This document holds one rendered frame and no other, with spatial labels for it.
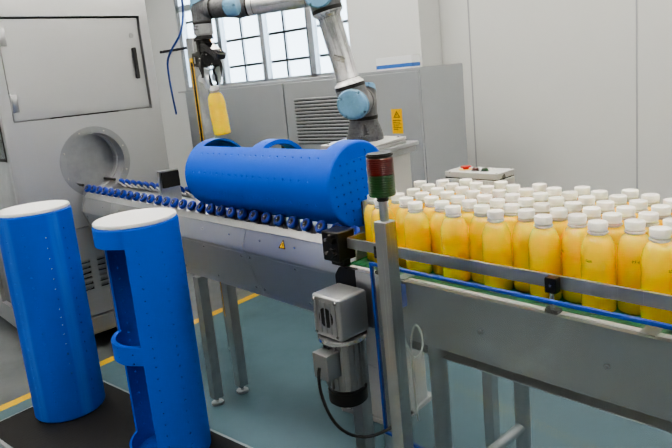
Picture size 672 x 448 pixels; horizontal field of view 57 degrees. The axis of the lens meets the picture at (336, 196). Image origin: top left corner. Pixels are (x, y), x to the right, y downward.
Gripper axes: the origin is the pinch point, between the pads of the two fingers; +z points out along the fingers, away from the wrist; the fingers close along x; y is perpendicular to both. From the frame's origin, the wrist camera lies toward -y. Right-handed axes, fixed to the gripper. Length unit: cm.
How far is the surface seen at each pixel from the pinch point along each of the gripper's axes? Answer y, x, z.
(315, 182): -68, 11, 32
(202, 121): 68, -33, 17
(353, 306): -98, 27, 61
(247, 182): -31.4, 11.0, 34.3
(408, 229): -110, 15, 41
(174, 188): 54, -5, 46
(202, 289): 23, 5, 88
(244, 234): -22, 9, 55
